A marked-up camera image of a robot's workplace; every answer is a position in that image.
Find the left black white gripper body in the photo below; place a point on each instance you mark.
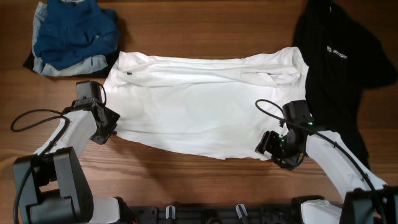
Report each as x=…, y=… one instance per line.
x=100, y=136

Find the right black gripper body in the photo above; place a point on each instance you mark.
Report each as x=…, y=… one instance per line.
x=281, y=148

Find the white t-shirt black print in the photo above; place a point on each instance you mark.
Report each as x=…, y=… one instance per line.
x=212, y=108

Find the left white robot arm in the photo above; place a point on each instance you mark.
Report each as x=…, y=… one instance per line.
x=51, y=185

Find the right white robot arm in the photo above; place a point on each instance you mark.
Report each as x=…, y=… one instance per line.
x=366, y=197

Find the black garment under pile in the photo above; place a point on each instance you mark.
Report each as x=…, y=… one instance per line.
x=102, y=70

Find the black polo shirt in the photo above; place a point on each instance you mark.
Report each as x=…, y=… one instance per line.
x=344, y=58

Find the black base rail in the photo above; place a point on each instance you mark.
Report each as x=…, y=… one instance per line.
x=238, y=214

